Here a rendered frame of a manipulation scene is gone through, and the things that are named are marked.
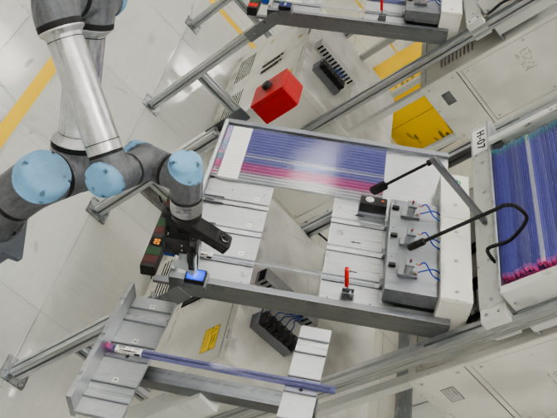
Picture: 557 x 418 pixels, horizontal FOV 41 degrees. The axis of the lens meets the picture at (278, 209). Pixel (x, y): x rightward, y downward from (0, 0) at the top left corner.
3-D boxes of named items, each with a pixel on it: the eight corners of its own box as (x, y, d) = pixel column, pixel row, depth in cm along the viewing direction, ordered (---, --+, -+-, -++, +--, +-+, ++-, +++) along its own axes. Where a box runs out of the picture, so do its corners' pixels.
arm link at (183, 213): (206, 188, 171) (198, 211, 165) (206, 203, 174) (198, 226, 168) (174, 183, 172) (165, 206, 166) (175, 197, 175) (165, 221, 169)
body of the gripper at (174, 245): (171, 233, 183) (169, 196, 175) (205, 239, 182) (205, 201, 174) (162, 255, 177) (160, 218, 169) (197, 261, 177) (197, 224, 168)
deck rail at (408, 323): (168, 292, 193) (168, 276, 188) (171, 286, 194) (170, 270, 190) (444, 340, 188) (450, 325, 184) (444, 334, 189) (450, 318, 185)
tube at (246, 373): (106, 351, 164) (105, 347, 163) (108, 346, 165) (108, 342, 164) (334, 395, 155) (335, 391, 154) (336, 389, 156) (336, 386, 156)
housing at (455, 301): (428, 333, 190) (440, 298, 181) (430, 207, 226) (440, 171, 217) (459, 339, 190) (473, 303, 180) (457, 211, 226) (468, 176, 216)
